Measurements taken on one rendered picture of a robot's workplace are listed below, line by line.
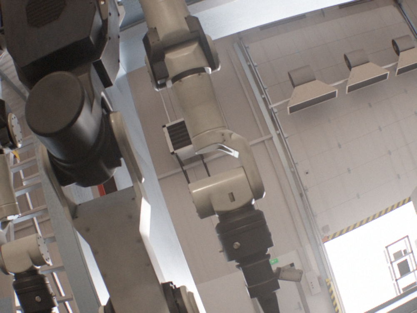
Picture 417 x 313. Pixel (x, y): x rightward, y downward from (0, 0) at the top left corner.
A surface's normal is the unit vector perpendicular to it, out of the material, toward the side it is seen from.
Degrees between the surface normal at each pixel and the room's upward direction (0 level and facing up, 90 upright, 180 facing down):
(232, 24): 180
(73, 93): 90
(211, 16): 180
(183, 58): 88
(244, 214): 57
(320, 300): 90
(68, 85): 90
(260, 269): 101
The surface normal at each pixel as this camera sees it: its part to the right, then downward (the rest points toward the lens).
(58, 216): -0.15, -0.31
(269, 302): -0.01, -0.15
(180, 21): 0.29, -0.44
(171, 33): 0.07, 0.10
